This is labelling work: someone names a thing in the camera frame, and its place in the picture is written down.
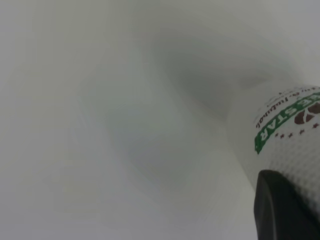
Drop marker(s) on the white paper coffee cup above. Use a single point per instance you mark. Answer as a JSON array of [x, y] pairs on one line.
[[280, 155]]

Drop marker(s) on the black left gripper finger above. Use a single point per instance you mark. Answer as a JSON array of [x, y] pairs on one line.
[[282, 212]]

